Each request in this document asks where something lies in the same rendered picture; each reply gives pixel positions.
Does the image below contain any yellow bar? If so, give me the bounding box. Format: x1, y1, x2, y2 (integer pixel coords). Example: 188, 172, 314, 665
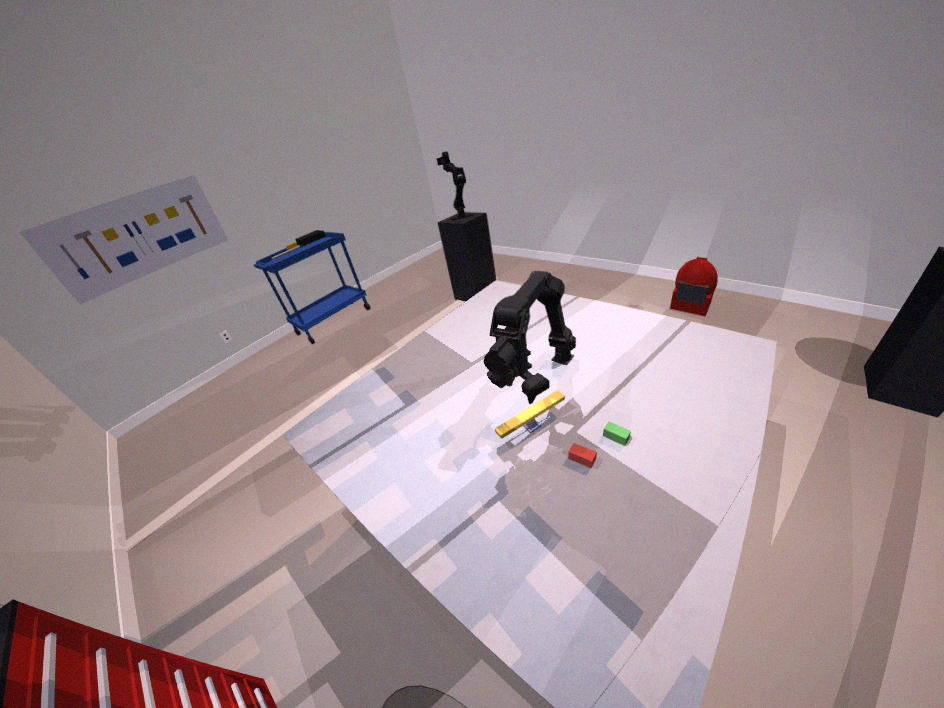
495, 390, 565, 439

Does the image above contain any green rectangular block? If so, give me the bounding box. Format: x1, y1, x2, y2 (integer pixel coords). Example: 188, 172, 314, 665
603, 421, 631, 446

